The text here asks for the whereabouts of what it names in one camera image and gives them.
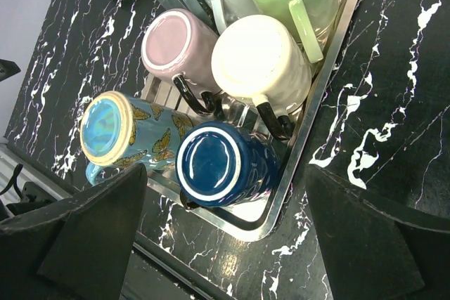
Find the pink mug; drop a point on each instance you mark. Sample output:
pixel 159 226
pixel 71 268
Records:
pixel 177 49

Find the metal tray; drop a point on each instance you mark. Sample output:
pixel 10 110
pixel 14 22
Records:
pixel 251 221

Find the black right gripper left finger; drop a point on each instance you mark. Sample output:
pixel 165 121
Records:
pixel 77 247

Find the blue butterfly mug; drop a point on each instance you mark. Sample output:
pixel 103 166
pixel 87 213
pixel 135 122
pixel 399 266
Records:
pixel 118 131

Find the cream mug black handle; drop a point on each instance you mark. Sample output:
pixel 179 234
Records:
pixel 256 61

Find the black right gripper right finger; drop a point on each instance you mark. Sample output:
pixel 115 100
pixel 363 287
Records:
pixel 374 248

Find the dark blue mug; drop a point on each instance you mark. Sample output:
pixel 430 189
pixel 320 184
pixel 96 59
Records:
pixel 219 164

